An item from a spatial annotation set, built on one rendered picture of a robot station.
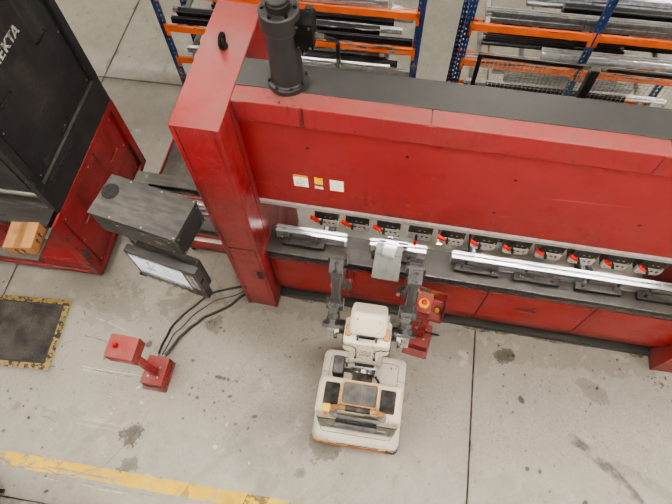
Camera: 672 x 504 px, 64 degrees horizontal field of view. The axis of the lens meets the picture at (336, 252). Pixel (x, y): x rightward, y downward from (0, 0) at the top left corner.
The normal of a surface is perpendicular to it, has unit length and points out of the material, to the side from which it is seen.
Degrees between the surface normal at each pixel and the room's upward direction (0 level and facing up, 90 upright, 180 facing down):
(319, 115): 90
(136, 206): 0
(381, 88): 0
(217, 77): 0
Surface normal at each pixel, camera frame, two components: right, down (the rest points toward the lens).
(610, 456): -0.02, -0.44
